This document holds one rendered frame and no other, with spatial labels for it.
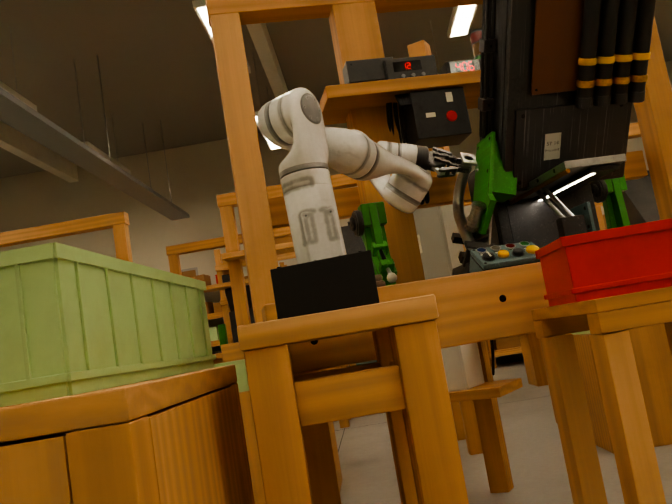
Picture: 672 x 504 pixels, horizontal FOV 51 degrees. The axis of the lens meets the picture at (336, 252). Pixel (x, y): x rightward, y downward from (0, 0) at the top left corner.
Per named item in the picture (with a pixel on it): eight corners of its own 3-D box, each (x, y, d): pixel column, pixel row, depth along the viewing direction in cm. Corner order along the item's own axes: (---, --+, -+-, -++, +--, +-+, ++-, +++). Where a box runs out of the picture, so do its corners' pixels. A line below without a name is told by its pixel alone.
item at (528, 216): (608, 261, 200) (583, 146, 204) (509, 276, 194) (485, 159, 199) (577, 269, 218) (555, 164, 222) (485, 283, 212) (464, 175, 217)
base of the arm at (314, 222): (352, 256, 124) (333, 164, 126) (302, 265, 122) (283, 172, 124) (342, 264, 133) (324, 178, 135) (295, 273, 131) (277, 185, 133)
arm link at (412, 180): (443, 181, 163) (381, 145, 144) (421, 215, 165) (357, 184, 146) (417, 164, 169) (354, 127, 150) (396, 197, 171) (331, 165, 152)
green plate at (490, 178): (517, 212, 180) (521, 135, 183) (486, 208, 179) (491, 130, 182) (500, 221, 191) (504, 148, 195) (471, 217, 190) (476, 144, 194)
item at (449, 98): (472, 132, 210) (463, 85, 212) (419, 138, 207) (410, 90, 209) (459, 144, 222) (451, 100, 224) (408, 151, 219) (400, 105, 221)
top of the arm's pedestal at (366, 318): (439, 318, 111) (435, 293, 112) (239, 351, 109) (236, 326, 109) (407, 325, 143) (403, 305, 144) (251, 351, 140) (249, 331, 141)
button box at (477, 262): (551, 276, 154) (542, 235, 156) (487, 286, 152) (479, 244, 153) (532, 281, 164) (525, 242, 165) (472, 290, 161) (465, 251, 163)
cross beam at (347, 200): (648, 175, 239) (642, 149, 240) (271, 226, 217) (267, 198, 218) (640, 178, 244) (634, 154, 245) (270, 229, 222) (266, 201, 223)
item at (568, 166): (628, 165, 167) (625, 153, 167) (566, 173, 164) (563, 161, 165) (554, 201, 205) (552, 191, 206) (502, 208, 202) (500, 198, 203)
